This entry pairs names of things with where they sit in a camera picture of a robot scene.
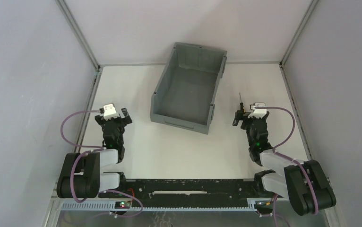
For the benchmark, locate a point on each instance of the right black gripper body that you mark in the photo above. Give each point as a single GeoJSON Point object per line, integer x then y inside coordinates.
{"type": "Point", "coordinates": [251, 118]}

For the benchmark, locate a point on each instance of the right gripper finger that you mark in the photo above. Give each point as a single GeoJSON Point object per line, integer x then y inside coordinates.
{"type": "Point", "coordinates": [238, 116]}
{"type": "Point", "coordinates": [266, 116]}

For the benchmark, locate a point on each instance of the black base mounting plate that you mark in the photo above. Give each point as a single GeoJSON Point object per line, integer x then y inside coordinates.
{"type": "Point", "coordinates": [190, 192]}

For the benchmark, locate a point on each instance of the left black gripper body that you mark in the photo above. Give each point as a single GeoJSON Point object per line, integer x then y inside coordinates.
{"type": "Point", "coordinates": [114, 121]}

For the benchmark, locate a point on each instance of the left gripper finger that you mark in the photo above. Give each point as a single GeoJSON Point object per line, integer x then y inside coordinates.
{"type": "Point", "coordinates": [99, 119]}
{"type": "Point", "coordinates": [126, 119]}

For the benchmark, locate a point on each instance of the grey plastic storage bin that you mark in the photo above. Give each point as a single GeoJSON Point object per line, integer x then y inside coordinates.
{"type": "Point", "coordinates": [185, 93]}

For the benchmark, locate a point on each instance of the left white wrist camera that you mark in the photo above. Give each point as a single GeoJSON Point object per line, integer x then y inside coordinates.
{"type": "Point", "coordinates": [109, 111]}

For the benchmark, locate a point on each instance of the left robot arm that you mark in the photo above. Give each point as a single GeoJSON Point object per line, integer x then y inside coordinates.
{"type": "Point", "coordinates": [80, 177]}

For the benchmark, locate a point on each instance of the grey slotted cable duct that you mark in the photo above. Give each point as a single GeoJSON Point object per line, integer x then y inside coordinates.
{"type": "Point", "coordinates": [115, 206]}

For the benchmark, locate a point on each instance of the black yellow screwdriver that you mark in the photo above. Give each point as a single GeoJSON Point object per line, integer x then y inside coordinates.
{"type": "Point", "coordinates": [242, 105]}

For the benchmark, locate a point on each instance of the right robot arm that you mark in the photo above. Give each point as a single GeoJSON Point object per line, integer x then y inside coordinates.
{"type": "Point", "coordinates": [303, 183]}

